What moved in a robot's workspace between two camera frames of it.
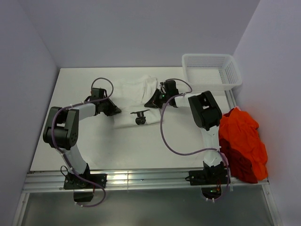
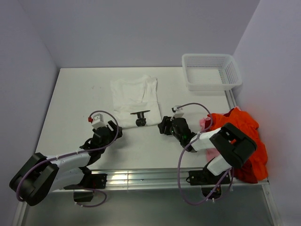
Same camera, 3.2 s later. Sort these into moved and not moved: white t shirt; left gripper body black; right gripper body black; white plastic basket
Moved: right gripper body black; left gripper body black
Not moved: white t shirt; white plastic basket
